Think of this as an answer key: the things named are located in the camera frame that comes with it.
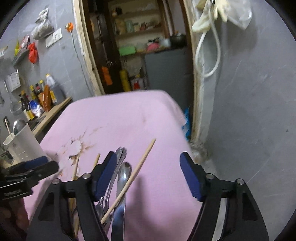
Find grey wall shelf basket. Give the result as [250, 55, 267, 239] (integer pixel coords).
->
[12, 44, 30, 66]

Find orange wall hook ornament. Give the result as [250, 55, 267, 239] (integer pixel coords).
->
[65, 22, 74, 33]

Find ornate steel spoon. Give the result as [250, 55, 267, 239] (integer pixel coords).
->
[111, 162, 132, 241]

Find metal strainer on wall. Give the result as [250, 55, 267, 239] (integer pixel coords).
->
[4, 79, 23, 116]

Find white plastic utensil holder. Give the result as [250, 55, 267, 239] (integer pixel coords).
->
[3, 124, 46, 163]

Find grey bag of dried goods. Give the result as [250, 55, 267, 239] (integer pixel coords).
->
[31, 8, 54, 40]

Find dark soy sauce bottle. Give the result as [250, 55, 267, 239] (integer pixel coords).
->
[21, 90, 35, 120]

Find white blue salt bag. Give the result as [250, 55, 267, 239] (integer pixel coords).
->
[29, 100, 44, 118]

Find large dark oil jug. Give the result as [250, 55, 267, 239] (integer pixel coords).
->
[46, 73, 65, 105]

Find pink floral tablecloth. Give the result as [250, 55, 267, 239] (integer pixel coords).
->
[23, 89, 204, 241]

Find white wall socket panel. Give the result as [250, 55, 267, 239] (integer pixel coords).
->
[45, 28, 62, 48]

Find green box on shelf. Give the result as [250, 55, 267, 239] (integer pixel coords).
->
[118, 45, 136, 57]

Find steel fork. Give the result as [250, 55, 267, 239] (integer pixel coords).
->
[95, 146, 127, 232]

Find dark grey cabinet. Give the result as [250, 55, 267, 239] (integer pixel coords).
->
[144, 48, 194, 110]

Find wooden chopstick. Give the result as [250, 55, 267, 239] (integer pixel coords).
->
[93, 153, 100, 168]
[100, 138, 156, 225]
[68, 155, 81, 237]

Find clear plastic bag on wall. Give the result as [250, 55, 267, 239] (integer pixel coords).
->
[225, 0, 252, 30]

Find steel ladle in holder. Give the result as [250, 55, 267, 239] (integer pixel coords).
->
[13, 119, 27, 135]

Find red plastic bag on wall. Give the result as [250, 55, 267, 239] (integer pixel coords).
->
[28, 42, 39, 64]

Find white hose on wall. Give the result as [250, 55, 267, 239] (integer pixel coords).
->
[194, 14, 222, 78]

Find orange spice packet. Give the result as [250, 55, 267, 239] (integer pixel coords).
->
[38, 85, 52, 113]

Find white rubber gloves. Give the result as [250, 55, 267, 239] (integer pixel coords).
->
[192, 0, 230, 33]

